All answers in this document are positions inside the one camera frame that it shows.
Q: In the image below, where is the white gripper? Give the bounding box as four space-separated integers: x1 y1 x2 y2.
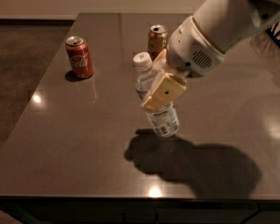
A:
141 16 225 112

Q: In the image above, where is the clear plastic water bottle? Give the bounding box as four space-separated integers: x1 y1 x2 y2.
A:
133 52 179 137

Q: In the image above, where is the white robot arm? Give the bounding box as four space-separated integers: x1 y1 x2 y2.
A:
141 0 280 111

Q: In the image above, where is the gold soda can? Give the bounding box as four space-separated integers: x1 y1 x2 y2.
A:
147 24 168 60

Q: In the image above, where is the red cola can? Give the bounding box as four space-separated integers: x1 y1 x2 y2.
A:
65 35 93 79

